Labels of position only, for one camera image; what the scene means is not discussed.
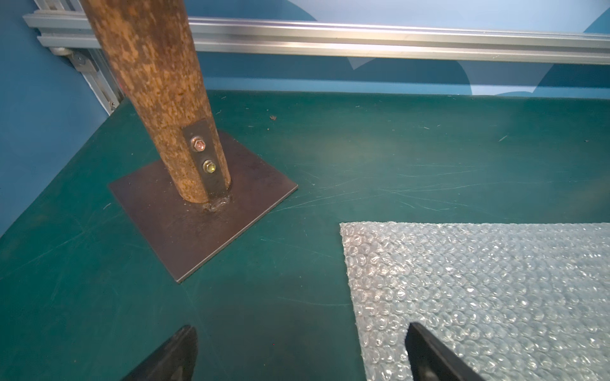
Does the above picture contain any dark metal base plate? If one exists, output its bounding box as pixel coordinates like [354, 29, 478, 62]
[109, 131, 298, 283]

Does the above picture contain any rear aluminium frame rail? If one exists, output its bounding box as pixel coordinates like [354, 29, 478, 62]
[22, 11, 610, 66]

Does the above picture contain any left aluminium frame post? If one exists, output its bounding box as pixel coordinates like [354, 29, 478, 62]
[23, 0, 125, 114]

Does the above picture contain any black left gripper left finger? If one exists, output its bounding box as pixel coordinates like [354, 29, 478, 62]
[122, 325, 198, 380]

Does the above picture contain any clear bubble wrap sheet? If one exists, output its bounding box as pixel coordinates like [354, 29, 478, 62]
[340, 222, 609, 380]

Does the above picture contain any brown tree trunk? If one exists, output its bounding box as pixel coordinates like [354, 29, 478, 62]
[82, 1, 232, 209]

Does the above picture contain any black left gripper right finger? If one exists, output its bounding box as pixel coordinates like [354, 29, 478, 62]
[404, 322, 484, 381]

